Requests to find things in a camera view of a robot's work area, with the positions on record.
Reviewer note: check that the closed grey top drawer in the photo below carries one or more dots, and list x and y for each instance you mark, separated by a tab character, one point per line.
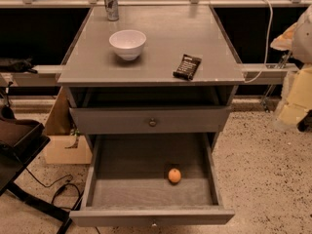
144	120

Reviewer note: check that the black chair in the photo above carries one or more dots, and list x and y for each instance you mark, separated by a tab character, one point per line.
20	142

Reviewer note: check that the metal rail frame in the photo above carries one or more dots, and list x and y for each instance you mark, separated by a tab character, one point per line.
266	72

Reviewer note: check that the grey wooden drawer cabinet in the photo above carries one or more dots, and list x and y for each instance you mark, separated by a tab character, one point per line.
158	69

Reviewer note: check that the cardboard box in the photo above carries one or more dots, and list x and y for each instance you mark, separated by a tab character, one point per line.
66	145

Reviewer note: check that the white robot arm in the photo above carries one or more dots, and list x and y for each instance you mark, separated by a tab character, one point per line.
297	38

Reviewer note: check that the silver drink can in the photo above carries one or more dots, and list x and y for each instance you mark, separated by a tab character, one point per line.
111	8

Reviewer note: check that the open grey middle drawer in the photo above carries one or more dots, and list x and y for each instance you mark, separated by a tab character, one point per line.
127	183

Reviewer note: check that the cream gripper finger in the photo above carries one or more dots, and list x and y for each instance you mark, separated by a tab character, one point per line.
296	101

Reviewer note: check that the black snack bar packet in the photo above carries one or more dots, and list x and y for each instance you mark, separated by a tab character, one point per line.
187	68

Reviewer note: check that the small orange fruit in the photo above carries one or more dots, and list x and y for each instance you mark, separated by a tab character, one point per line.
174	175

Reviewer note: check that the white ceramic bowl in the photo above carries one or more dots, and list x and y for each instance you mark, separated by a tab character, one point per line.
127	44

